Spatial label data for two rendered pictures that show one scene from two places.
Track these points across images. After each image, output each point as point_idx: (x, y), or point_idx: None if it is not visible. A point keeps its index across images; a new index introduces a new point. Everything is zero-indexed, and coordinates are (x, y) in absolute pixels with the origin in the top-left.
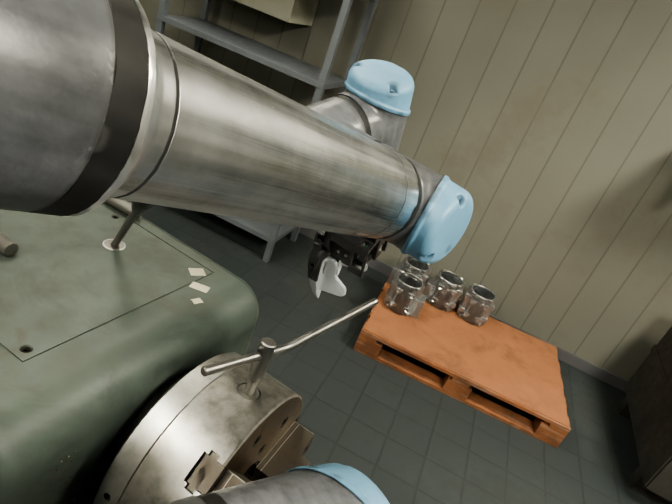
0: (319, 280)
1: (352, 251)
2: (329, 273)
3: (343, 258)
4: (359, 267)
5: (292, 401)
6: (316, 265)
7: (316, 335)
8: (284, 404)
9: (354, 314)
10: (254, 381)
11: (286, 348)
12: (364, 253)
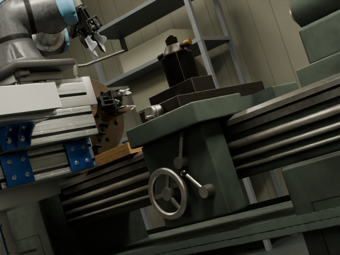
0: (89, 47)
1: (84, 26)
2: (89, 41)
3: (88, 33)
4: (104, 39)
5: (98, 83)
6: (82, 40)
7: (95, 60)
8: (91, 80)
9: (112, 54)
10: (75, 74)
11: (83, 64)
12: (85, 22)
